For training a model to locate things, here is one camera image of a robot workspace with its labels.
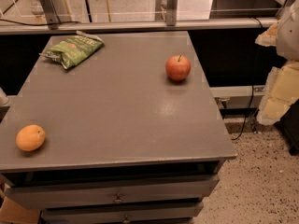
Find metal railing frame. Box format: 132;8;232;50
0;0;299;35

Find upper grey drawer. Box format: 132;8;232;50
5;175;220;209

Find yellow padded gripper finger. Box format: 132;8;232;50
255;22;278;47
257;61;299;125

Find cardboard box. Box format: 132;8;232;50
0;198;40;224

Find black floor cable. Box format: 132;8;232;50
231;85;256;141

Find lower grey drawer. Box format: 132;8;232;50
43;202;203;224

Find green chip bag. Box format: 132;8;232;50
40;31;104;70

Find orange fruit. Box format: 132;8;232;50
16;125;46;151

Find grey drawer cabinet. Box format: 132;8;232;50
0;32;235;224

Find red apple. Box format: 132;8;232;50
165;55;191;81

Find grey drawer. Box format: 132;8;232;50
5;175;220;209
43;202;203;224

